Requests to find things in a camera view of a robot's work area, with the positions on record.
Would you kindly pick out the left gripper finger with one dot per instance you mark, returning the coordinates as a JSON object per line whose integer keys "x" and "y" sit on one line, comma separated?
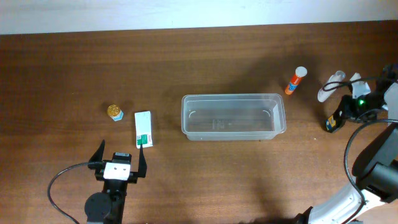
{"x": 96, "y": 160}
{"x": 142, "y": 169}

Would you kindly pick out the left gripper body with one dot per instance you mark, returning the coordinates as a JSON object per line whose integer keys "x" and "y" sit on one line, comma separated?
{"x": 132, "y": 176}

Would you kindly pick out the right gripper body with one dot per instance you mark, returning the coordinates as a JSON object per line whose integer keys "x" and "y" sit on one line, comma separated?
{"x": 356, "y": 108}

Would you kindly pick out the dark bottle white cap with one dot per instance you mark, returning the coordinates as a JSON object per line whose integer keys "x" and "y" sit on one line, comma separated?
{"x": 333, "y": 123}

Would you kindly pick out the white spray bottle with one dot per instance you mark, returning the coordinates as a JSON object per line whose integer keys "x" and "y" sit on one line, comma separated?
{"x": 329, "y": 87}

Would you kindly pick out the small gold-lid jar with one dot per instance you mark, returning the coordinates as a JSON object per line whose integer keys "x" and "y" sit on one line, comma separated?
{"x": 115, "y": 112}

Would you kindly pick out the white green medicine box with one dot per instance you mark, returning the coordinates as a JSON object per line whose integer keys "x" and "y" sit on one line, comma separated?
{"x": 143, "y": 124}

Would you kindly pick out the orange tube white cap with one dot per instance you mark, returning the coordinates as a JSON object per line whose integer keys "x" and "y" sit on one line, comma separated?
{"x": 300, "y": 72}

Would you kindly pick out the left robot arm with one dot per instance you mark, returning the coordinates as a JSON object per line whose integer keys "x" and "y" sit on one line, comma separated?
{"x": 107, "y": 206}

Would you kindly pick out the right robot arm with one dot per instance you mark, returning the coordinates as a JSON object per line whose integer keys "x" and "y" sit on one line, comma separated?
{"x": 373, "y": 176}

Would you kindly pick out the clear plastic container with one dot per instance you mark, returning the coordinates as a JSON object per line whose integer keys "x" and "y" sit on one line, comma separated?
{"x": 230, "y": 117}

